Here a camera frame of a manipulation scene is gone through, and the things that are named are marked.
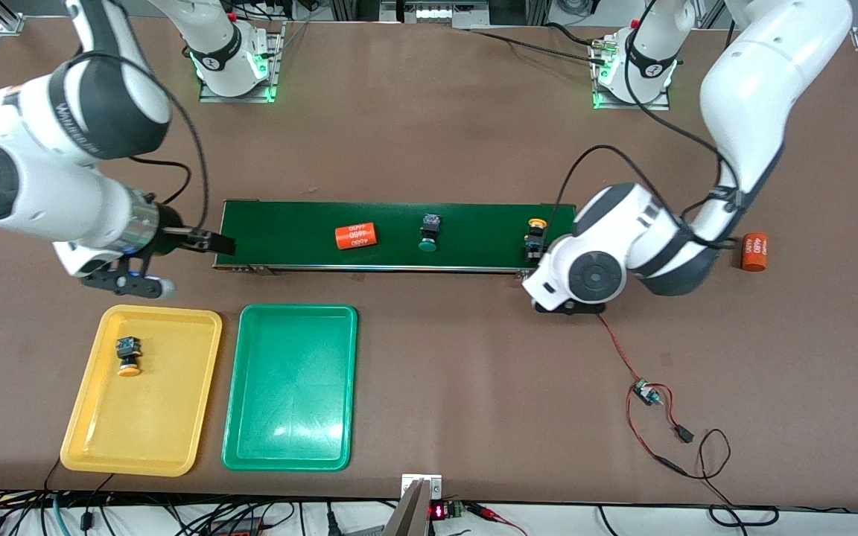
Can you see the red clip lead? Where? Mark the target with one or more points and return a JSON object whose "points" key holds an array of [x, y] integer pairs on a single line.
{"points": [[492, 514]]}

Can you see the green push button switch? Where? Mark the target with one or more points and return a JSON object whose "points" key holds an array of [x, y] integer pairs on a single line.
{"points": [[430, 223]]}

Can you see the orange cylinder battery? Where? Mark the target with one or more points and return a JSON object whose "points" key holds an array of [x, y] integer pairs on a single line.
{"points": [[754, 253], [356, 236]]}

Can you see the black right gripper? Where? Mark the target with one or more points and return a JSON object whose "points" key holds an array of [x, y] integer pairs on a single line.
{"points": [[170, 222]]}

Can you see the yellow push button switch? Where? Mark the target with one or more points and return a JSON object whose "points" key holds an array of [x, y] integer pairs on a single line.
{"points": [[534, 244], [128, 348]]}

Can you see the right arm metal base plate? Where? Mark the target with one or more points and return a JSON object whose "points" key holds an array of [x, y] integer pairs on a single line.
{"points": [[235, 98]]}

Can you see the green plastic tray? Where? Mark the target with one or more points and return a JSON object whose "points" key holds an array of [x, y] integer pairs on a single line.
{"points": [[291, 387]]}

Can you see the lit metal equipment unit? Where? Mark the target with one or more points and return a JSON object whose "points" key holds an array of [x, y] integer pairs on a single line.
{"points": [[436, 13]]}

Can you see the small motor controller board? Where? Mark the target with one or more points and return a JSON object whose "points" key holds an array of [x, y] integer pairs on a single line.
{"points": [[645, 392]]}

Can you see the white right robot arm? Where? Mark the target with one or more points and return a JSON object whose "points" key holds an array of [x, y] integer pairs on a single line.
{"points": [[27, 186]]}

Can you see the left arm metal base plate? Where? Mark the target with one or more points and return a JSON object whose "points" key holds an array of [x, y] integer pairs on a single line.
{"points": [[630, 104]]}

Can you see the yellow plastic tray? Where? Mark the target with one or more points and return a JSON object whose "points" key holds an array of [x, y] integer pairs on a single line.
{"points": [[161, 417]]}

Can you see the green conveyor belt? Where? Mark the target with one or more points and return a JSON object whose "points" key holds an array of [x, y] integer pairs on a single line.
{"points": [[287, 238]]}

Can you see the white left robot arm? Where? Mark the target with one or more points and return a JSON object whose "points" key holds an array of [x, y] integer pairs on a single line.
{"points": [[757, 89]]}

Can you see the red digit display module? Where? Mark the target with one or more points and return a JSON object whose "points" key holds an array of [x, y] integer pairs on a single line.
{"points": [[438, 511]]}

